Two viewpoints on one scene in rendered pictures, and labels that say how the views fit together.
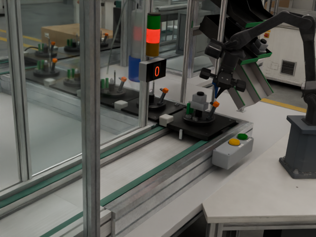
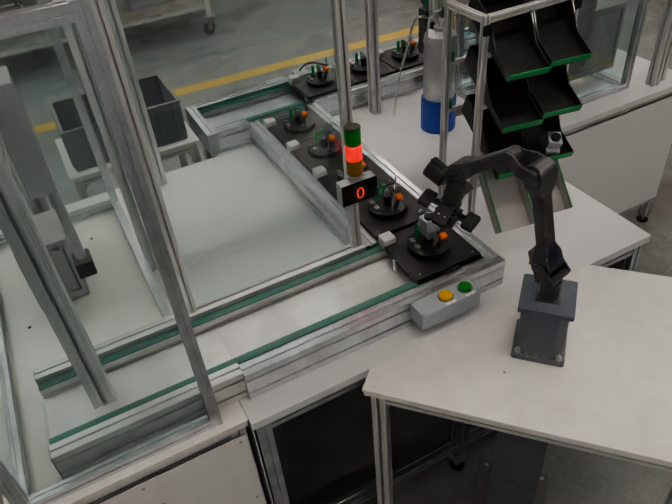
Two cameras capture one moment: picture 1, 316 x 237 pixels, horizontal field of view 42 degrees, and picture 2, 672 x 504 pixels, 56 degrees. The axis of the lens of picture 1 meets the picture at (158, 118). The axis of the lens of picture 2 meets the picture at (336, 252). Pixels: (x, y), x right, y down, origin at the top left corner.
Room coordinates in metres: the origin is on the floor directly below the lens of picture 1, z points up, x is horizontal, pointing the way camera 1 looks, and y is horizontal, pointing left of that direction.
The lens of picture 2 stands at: (0.11, -0.70, 2.29)
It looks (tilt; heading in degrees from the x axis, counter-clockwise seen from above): 40 degrees down; 30
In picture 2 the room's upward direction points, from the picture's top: 6 degrees counter-clockwise
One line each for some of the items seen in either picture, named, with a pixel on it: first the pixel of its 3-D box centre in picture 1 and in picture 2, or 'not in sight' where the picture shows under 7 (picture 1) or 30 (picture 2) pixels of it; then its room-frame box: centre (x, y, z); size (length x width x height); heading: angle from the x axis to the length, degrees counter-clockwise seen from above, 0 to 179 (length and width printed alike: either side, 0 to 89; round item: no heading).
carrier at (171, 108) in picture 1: (151, 97); (386, 198); (1.78, 0.04, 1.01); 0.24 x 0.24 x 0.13; 54
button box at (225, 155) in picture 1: (233, 150); (445, 303); (1.44, -0.30, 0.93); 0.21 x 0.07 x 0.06; 144
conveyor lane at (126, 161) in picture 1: (149, 154); (345, 289); (1.40, 0.02, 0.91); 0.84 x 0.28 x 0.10; 144
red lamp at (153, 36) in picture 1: (153, 35); (353, 151); (1.55, 0.04, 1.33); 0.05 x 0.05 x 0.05
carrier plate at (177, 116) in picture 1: (197, 122); (428, 248); (1.63, -0.17, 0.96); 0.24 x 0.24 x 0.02; 54
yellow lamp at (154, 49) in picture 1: (152, 48); (354, 165); (1.55, 0.04, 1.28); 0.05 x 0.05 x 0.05
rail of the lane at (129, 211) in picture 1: (193, 166); (380, 319); (1.32, -0.14, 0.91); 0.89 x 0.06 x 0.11; 144
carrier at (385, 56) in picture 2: not in sight; (404, 48); (3.04, 0.47, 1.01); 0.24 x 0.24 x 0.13; 54
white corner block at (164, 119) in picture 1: (166, 120); (387, 240); (1.61, -0.03, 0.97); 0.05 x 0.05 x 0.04; 54
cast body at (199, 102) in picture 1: (197, 99); (426, 222); (1.64, -0.16, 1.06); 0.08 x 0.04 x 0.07; 55
